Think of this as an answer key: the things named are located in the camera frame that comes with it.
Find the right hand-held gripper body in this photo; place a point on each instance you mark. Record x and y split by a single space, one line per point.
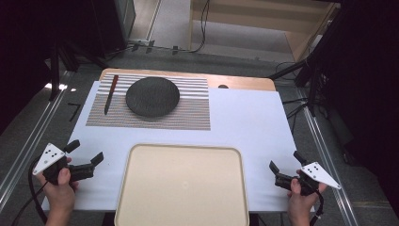
319 174

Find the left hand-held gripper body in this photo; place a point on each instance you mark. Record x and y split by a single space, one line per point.
49 158

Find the person's right hand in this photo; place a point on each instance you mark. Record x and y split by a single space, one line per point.
299 201

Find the person's left hand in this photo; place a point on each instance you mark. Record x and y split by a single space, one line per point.
60 191

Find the white table sheet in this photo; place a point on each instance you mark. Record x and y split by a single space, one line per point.
251 125

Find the red and black chopsticks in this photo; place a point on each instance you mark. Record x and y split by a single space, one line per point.
110 95

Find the black metal stand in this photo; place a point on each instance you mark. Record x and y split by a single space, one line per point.
313 78
55 69

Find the dark round plate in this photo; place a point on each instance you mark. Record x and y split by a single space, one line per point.
152 96

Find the beige plastic tray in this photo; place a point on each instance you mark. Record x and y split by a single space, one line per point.
182 185

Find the striped woven placemat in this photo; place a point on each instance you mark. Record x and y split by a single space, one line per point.
188 109

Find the black plug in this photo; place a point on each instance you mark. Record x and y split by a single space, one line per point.
175 49
150 46

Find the dark cabinet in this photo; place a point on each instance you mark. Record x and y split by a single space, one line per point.
116 22

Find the light wooden shelf unit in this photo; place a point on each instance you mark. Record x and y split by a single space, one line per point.
298 19

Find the metal floor rail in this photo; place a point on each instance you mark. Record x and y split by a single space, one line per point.
326 150
34 132

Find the black angled floor bracket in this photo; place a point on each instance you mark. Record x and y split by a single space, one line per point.
75 110

